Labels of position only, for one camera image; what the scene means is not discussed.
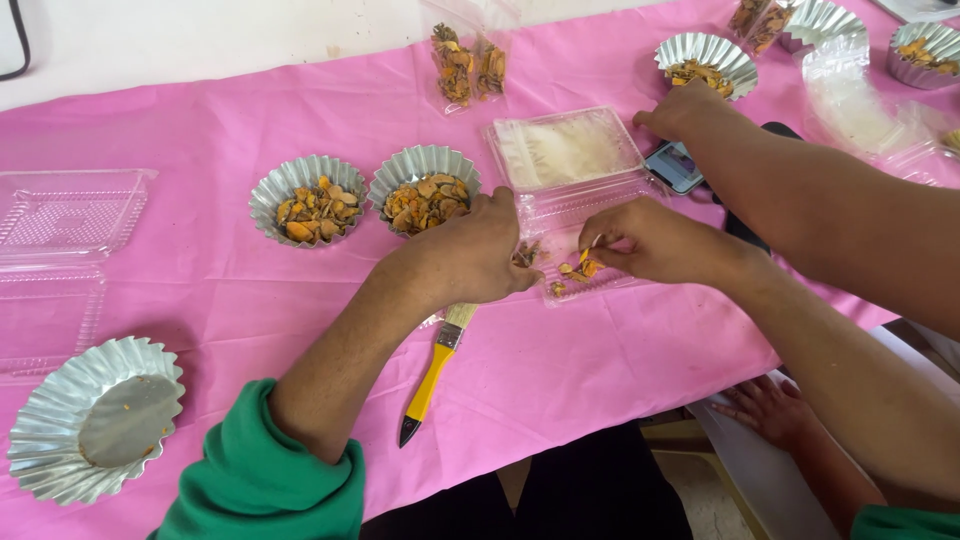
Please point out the clear bag of turmeric slices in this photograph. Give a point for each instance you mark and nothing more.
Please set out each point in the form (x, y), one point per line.
(454, 67)
(757, 22)
(493, 69)

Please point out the single brown turmeric piece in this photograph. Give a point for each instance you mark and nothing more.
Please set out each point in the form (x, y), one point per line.
(559, 289)

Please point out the orange turmeric slice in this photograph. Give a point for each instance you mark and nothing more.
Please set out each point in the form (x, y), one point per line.
(587, 255)

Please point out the pink tablecloth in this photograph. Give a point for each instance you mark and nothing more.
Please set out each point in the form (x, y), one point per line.
(600, 360)

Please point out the pile of clear plastic bags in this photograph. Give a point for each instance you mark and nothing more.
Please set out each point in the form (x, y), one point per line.
(851, 105)

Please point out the small cluster of turmeric pieces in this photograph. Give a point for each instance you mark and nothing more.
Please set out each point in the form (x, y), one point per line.
(589, 270)

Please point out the stack of clear zip bags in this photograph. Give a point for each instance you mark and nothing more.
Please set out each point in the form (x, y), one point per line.
(562, 150)

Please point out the person's green left sleeve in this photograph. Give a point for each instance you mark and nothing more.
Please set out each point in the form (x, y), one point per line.
(262, 480)

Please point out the pale plastic tray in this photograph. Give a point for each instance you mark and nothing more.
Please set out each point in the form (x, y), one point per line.
(919, 7)

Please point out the person's black trousers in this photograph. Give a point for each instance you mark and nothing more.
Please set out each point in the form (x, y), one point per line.
(570, 495)

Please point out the dark turmeric pieces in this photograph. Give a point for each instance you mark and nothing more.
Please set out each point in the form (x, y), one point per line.
(527, 253)

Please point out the heap of dried turmeric slices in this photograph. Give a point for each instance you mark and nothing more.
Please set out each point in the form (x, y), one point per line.
(926, 56)
(319, 214)
(701, 73)
(424, 204)

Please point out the person's right hand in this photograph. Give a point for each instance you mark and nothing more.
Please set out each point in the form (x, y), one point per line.
(667, 244)

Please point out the smartphone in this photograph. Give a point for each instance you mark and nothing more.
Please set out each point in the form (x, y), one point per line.
(673, 166)

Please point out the person's green sleeve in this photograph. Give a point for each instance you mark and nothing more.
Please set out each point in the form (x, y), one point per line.
(262, 480)
(911, 523)

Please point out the large empty fluted foil cup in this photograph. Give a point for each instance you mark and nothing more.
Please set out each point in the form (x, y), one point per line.
(90, 420)

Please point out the clear plastic clamshell container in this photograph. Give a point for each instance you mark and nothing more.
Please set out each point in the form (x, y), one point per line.
(570, 210)

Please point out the person's green right sleeve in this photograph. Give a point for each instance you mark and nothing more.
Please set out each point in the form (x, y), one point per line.
(911, 523)

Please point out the person's left hand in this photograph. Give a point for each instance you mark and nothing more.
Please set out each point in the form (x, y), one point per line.
(465, 251)

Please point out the empty clear clamshell container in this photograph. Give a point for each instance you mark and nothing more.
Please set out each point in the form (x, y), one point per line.
(67, 217)

